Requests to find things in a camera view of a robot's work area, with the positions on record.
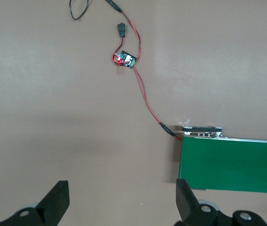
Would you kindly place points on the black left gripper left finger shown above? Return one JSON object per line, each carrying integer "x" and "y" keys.
{"x": 51, "y": 207}

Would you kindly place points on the green conveyor belt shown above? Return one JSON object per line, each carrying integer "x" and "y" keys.
{"x": 230, "y": 164}

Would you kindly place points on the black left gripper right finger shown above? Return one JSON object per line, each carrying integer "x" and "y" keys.
{"x": 190, "y": 212}

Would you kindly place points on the small controller circuit board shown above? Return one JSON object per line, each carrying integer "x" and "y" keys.
{"x": 127, "y": 60}

